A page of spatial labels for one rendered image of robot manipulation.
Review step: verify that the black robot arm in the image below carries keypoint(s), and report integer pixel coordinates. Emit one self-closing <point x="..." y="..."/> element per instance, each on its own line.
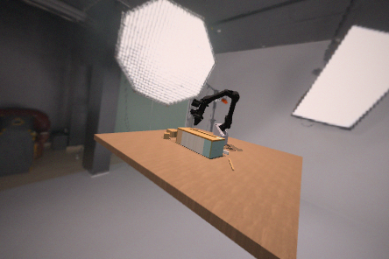
<point x="234" y="95"/>

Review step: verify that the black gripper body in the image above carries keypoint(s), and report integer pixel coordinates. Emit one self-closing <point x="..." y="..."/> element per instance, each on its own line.
<point x="199" y="114"/>

